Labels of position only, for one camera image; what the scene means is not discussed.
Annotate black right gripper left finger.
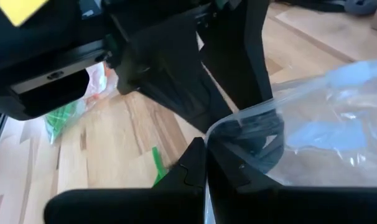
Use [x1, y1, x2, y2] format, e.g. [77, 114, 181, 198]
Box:
[44, 136, 207, 224]

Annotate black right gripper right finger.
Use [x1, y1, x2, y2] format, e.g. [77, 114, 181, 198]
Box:
[206, 139, 377, 224]

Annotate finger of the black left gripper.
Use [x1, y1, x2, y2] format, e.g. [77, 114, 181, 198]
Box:
[113, 5, 236, 134]
[199, 0, 274, 110]

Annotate wide black rubber band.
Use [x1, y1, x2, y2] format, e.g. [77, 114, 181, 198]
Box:
[208, 108, 285, 175]

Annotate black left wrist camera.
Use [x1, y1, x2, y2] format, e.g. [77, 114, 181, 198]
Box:
[0, 0, 107, 75]

